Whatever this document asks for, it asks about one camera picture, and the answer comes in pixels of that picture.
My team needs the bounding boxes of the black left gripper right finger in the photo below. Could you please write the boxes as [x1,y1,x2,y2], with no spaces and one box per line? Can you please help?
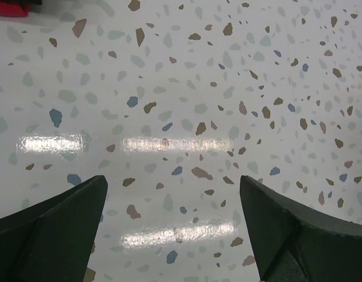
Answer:
[240,176,362,281]

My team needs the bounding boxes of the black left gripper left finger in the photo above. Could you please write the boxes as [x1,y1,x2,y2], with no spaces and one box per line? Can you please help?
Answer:
[0,175,108,281]

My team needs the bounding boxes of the pink folded t shirt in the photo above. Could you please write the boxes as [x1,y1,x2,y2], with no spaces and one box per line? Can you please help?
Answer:
[0,1,29,18]

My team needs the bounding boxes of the black folded t shirt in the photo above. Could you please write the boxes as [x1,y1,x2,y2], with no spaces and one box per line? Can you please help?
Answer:
[21,0,42,5]

